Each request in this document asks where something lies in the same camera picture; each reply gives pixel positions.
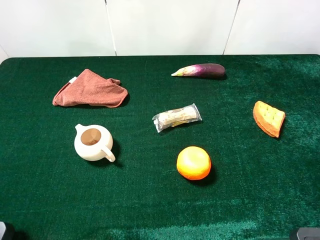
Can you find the clear wrapped snack packet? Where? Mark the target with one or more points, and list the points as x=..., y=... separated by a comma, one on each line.
x=176, y=117

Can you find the orange toast bread slice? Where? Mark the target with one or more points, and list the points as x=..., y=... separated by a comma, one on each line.
x=268, y=118

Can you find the pink folded cloth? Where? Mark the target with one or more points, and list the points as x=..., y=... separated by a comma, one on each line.
x=91, y=89

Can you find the white ceramic teapot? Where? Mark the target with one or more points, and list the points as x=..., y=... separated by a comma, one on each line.
x=93, y=143

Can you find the orange fruit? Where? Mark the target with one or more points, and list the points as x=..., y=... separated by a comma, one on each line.
x=193, y=163

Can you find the purple toy eggplant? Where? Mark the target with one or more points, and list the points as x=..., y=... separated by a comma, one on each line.
x=204, y=70

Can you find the green felt table cover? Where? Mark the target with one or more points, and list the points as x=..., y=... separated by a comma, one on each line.
x=259, y=187

